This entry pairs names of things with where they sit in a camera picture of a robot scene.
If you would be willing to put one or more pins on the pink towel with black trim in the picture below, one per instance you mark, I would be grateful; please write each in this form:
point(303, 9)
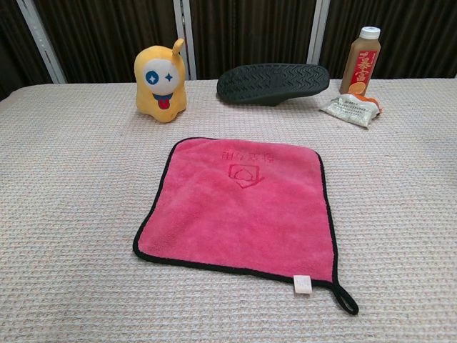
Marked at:
point(242, 221)

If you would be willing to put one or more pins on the black slipper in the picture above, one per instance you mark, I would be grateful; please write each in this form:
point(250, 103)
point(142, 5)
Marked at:
point(271, 82)

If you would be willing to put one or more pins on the yellow plush monster toy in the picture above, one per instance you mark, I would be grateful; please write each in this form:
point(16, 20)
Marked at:
point(146, 96)

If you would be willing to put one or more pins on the white and orange snack packet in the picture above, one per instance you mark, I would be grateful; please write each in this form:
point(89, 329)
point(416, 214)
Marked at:
point(350, 109)

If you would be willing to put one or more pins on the dark pleated curtain panel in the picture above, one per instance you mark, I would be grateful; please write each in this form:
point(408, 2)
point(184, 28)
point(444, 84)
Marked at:
point(107, 35)
point(250, 28)
point(417, 35)
point(14, 43)

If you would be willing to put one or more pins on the beige woven tablecloth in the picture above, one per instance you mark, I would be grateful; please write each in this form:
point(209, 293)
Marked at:
point(71, 232)

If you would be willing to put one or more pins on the brown juice bottle red label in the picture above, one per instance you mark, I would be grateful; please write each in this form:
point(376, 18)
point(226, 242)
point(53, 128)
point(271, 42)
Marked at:
point(358, 60)

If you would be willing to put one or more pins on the white partition post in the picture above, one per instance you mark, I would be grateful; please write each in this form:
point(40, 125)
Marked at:
point(317, 32)
point(39, 39)
point(187, 21)

